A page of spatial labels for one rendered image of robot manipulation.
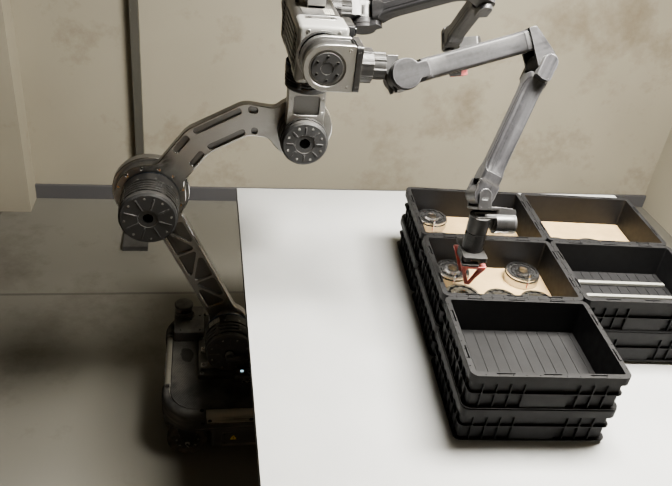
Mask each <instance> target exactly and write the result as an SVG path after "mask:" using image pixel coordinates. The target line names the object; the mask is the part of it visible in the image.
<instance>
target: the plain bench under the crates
mask: <svg viewBox="0 0 672 486"><path fill-rule="evenodd" d="M405 194H406V191H368V190H314V189H260V188H237V192H236V199H237V212H238V225H239V238H240V250H241V263H242V276H243V288H244V301H245V314H246V327H247V339H248V352H249V365H250V378H251V390H252V403H253V416H254V429H255V441H256V454H257V467H258V480H259V486H672V362H651V361H624V363H625V365H626V366H627V368H628V369H629V371H630V373H631V375H632V377H631V379H630V381H629V383H628V385H626V386H621V388H620V389H621V391H622V394H621V396H617V397H616V400H615V402H616V404H617V410H616V412H615V414H614V416H613V417H612V418H607V420H606V421H607V423H608V425H607V427H605V428H603V429H602V431H601V433H602V434H603V439H602V440H601V441H492V440H457V439H455V438H454V437H453V435H452V432H451V429H450V425H449V422H448V418H447V415H446V412H445V408H444V405H443V401H442V398H441V394H440V391H439V387H438V384H437V380H436V377H435V374H434V370H433V367H432V363H431V359H432V358H433V357H434V356H431V355H430V354H429V353H428V349H427V346H426V342H425V339H424V336H423V332H422V329H421V325H420V322H419V318H418V315H417V311H416V308H415V304H414V301H413V297H412V294H413V293H414V291H412V290H411V289H410V287H409V284H408V280H407V277H406V273H405V270H404V266H403V263H402V259H401V256H400V253H399V249H398V246H397V241H399V240H400V239H401V235H400V230H402V227H401V224H400V221H401V216H402V214H405V212H406V208H405V203H407V199H406V196H405Z"/></svg>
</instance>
